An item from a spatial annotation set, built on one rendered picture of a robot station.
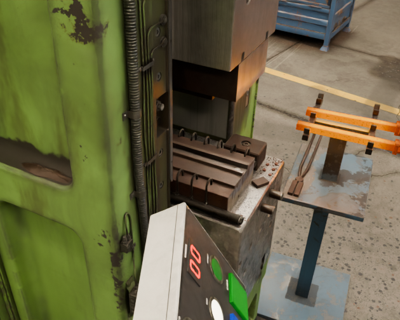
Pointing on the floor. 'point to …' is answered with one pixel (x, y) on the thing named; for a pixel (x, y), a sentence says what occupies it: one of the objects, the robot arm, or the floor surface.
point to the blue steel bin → (315, 18)
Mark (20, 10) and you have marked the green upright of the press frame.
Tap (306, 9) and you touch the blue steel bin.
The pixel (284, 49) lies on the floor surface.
